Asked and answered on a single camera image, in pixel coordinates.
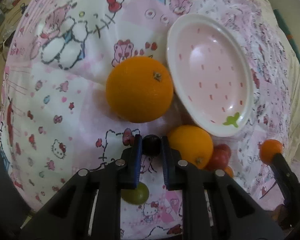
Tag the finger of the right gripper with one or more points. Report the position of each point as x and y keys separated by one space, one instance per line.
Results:
x=290 y=188

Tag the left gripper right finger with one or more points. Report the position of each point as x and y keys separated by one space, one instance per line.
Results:
x=214 y=206

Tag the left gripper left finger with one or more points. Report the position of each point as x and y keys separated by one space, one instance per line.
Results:
x=88 y=205

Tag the small tangerine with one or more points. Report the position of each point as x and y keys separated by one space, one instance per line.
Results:
x=268 y=149
x=229 y=171

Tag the red cherry tomato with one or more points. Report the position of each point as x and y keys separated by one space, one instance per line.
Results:
x=218 y=161
x=225 y=148

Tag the large orange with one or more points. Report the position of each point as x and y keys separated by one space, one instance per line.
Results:
x=194 y=144
x=139 y=89

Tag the dark grape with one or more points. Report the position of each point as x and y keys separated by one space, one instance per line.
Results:
x=152 y=146

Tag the green grape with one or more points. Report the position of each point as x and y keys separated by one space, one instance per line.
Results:
x=136 y=196

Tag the cream floral quilt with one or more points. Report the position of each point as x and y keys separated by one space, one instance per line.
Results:
x=297 y=79

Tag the Hello Kitty pink bedsheet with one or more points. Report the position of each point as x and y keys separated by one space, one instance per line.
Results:
x=55 y=119

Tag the pink strawberry plate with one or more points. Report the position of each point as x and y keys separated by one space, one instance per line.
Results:
x=210 y=73

